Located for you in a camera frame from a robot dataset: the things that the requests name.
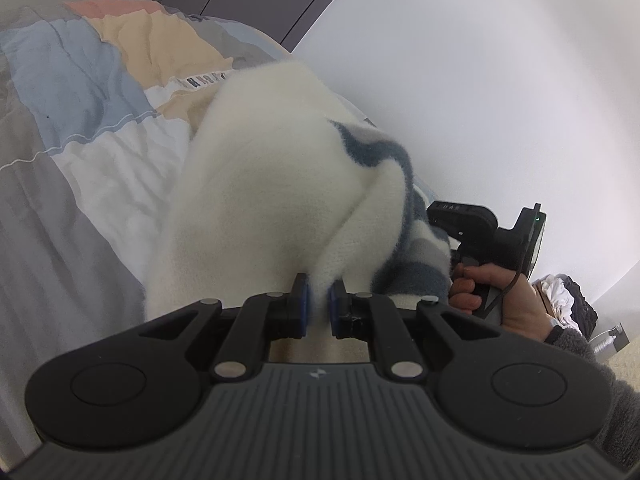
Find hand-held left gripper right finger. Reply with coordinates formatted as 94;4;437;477
327;279;502;381

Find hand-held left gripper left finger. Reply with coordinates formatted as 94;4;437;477
137;272;312;382

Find person's right hand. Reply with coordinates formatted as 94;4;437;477
448;264;556;344

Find white cloth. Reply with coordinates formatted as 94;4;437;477
533;274;577;320

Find dark cloth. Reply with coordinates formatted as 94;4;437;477
564;279;599;335

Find grey white object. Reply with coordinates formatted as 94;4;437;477
591;322;632;359

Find patchwork duvet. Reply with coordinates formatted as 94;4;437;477
0;0;441;361

